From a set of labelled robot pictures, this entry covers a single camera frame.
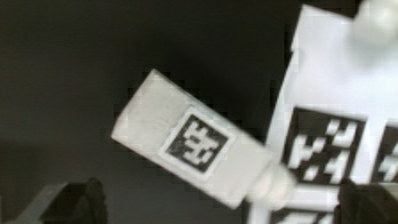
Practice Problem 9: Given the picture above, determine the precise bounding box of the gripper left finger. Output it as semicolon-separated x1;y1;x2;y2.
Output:
11;178;107;224

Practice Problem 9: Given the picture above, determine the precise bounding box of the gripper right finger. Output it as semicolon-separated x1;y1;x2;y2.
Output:
332;179;398;224

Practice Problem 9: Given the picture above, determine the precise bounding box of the white leg far left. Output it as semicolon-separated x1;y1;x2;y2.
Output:
112;72;295;210

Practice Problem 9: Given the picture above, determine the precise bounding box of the tag marker sheet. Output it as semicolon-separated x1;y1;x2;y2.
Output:
247;0;398;224

